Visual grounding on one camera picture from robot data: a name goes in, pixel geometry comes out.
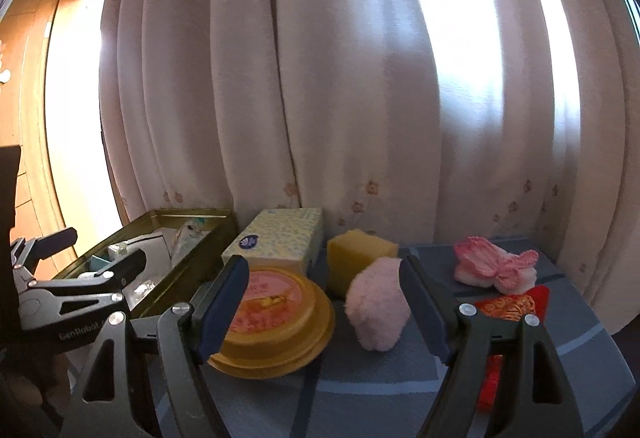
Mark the white floral curtain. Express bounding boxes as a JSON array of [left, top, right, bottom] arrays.
[[100, 0, 640, 334]]

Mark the round gold tin pink lid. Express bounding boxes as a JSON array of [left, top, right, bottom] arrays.
[[207, 267, 336, 374]]

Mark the pink fluffy cloth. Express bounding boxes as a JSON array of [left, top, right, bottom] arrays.
[[345, 257, 412, 351]]

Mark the blue plaid tablecloth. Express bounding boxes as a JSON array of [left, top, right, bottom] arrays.
[[65, 233, 631, 438]]

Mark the gold metal tin box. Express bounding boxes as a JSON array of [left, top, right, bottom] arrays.
[[50, 209, 238, 319]]

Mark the yellow floral tissue pack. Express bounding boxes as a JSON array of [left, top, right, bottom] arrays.
[[221, 208, 324, 276]]

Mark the clear plastic packet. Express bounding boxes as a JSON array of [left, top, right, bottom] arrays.
[[170, 218, 213, 263]]

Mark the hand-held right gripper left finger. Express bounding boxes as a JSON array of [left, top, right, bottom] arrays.
[[60, 255, 251, 438]]

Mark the wooden door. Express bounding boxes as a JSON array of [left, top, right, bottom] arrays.
[[0, 0, 58, 239]]

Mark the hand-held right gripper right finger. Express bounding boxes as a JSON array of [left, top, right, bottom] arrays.
[[398, 255, 586, 438]]

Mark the red envelope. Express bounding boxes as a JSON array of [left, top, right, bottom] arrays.
[[472, 285, 550, 411]]

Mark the pink knitted cloth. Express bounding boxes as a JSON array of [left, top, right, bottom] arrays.
[[454, 235, 538, 295]]

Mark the yellow sponge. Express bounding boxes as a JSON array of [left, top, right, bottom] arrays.
[[326, 229, 399, 299]]

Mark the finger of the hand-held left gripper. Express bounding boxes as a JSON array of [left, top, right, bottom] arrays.
[[22, 250, 148, 303], [12, 227, 78, 265]]

